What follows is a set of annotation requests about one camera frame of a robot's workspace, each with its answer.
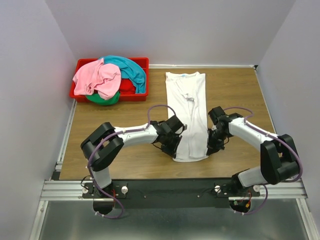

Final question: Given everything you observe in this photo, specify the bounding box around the white t shirt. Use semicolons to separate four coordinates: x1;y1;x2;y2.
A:
165;72;208;163

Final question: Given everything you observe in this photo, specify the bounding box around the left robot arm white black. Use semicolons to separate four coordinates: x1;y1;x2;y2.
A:
80;115;187;194

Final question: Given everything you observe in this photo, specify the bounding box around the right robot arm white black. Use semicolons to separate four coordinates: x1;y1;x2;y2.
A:
206;106;303;195

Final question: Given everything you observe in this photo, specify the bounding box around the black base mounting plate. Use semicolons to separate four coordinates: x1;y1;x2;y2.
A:
82;177;260;214

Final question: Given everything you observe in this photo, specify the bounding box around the red t shirt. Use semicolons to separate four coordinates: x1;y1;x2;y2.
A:
119;78;136;95

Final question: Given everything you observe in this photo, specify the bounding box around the teal t shirt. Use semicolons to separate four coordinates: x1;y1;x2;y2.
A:
99;55;147;94

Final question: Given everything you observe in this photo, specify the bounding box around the green t shirt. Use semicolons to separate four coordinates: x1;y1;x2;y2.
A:
86;91;121;105

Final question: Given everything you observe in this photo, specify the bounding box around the pink t shirt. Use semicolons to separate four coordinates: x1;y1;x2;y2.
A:
72;59;122;100

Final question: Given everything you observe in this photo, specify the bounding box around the aluminium frame rail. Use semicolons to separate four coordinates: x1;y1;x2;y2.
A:
31;100;308;240

